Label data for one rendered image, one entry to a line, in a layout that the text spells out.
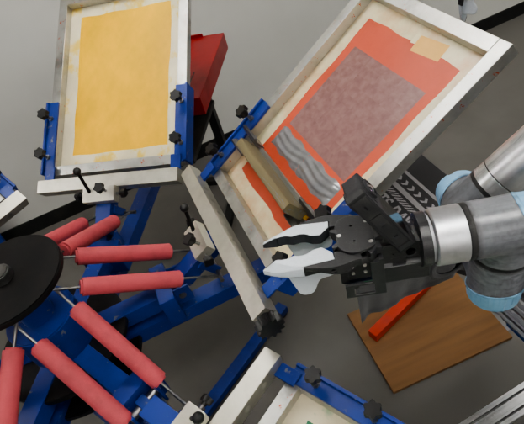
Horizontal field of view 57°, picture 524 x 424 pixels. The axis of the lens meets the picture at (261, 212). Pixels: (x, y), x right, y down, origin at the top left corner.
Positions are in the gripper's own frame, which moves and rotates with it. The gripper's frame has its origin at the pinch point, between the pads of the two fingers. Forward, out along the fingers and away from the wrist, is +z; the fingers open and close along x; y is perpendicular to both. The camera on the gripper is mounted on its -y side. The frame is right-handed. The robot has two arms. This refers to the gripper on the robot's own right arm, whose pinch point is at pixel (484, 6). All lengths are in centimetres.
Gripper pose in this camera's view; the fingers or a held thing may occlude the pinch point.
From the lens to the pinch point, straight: 156.8
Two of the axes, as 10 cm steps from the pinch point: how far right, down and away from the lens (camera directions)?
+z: 4.8, 5.3, 7.0
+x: 7.9, -6.0, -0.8
